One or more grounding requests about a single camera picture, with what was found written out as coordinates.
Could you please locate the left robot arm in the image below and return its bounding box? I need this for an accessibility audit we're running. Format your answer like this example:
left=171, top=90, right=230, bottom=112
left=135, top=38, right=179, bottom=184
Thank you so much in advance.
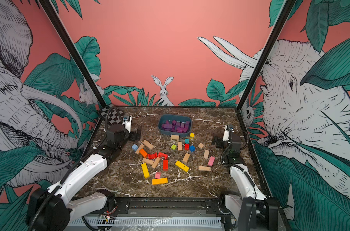
left=26, top=106, right=137, bottom=231

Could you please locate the blue cube brick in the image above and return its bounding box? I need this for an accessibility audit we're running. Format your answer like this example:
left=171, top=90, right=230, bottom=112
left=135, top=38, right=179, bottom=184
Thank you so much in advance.
left=189, top=145, right=196, bottom=152

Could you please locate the natural wood plank brick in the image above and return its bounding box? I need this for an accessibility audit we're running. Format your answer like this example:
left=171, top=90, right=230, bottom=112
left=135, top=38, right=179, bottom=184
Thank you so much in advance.
left=177, top=141, right=183, bottom=151

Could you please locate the black frame post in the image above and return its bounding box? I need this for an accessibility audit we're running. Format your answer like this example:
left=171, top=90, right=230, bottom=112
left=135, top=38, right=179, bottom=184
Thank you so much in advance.
left=39, top=0, right=107, bottom=107
left=237, top=0, right=296, bottom=111

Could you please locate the red rectangular brick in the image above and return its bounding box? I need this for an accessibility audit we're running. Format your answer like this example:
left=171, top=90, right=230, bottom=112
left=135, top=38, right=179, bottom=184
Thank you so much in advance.
left=163, top=159, right=168, bottom=171

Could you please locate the natural wood block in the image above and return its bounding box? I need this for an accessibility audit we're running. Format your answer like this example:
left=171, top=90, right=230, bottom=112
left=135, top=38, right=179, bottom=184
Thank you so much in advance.
left=183, top=153, right=190, bottom=164

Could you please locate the black white chessboard box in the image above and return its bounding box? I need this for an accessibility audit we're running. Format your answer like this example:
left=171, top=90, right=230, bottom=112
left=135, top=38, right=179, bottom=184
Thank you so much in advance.
left=98, top=104, right=124, bottom=124

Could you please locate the pink right brick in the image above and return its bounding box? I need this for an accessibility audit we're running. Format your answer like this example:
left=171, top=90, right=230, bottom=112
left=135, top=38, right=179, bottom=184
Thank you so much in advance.
left=208, top=156, right=215, bottom=167

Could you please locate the orange rectangular brick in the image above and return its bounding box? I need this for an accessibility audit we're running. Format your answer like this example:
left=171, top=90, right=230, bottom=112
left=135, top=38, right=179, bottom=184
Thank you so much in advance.
left=139, top=149, right=149, bottom=158

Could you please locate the natural wood arch brick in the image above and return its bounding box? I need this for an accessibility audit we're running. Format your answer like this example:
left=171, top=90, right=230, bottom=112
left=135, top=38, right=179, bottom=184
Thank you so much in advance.
left=171, top=135, right=180, bottom=141

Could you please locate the black frame post left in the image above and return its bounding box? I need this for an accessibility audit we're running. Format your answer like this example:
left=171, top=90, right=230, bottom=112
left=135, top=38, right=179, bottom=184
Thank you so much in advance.
left=39, top=0, right=107, bottom=107

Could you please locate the light blue cube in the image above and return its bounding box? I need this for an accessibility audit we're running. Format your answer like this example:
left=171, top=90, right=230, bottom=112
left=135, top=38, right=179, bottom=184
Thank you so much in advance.
left=132, top=144, right=138, bottom=151

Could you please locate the natural wood upright plank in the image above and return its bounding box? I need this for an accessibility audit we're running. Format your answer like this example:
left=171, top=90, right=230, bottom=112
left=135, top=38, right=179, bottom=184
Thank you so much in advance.
left=135, top=144, right=145, bottom=155

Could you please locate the red arch brick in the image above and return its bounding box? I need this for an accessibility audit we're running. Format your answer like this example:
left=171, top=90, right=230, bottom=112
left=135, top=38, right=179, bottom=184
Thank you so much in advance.
left=157, top=152, right=168, bottom=159

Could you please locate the natural wood front plank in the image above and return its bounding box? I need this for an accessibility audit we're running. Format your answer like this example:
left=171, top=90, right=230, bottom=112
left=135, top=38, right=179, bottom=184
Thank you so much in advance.
left=142, top=158, right=154, bottom=165

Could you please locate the long natural wood brick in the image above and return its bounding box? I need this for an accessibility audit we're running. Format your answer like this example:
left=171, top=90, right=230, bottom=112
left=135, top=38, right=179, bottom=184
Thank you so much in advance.
left=142, top=140, right=154, bottom=150

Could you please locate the natural wood right plank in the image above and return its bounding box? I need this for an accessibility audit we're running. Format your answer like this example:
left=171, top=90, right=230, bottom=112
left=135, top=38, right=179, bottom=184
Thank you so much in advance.
left=198, top=166, right=211, bottom=172

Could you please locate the yellow tilted long brick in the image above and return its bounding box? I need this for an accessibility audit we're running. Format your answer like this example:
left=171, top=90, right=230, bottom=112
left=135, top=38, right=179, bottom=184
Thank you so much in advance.
left=175, top=161, right=189, bottom=172

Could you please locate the purple long brick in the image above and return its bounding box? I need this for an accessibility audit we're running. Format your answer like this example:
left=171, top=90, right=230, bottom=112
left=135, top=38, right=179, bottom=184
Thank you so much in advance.
left=162, top=124, right=174, bottom=130

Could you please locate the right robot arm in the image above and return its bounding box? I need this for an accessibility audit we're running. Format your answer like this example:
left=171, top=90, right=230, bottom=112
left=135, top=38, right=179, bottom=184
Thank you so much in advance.
left=212, top=125, right=280, bottom=231

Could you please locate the pink small brick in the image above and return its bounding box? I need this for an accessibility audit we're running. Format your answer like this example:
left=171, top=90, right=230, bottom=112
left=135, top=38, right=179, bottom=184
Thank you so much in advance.
left=155, top=172, right=161, bottom=179

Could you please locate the teal plastic storage bin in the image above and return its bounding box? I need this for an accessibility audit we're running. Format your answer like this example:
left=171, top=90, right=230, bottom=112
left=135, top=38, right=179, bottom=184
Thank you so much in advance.
left=158, top=114, right=192, bottom=137

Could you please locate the black frame post right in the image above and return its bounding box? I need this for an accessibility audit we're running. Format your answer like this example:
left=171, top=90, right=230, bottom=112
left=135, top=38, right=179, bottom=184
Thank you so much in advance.
left=237, top=0, right=296, bottom=111

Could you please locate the red curved brick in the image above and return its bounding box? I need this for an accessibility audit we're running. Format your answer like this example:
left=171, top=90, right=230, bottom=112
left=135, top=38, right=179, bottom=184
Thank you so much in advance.
left=148, top=153, right=158, bottom=160

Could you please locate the orange long flat brick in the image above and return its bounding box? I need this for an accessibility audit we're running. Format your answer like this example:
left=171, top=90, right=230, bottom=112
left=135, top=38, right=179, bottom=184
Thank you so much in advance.
left=152, top=178, right=168, bottom=185

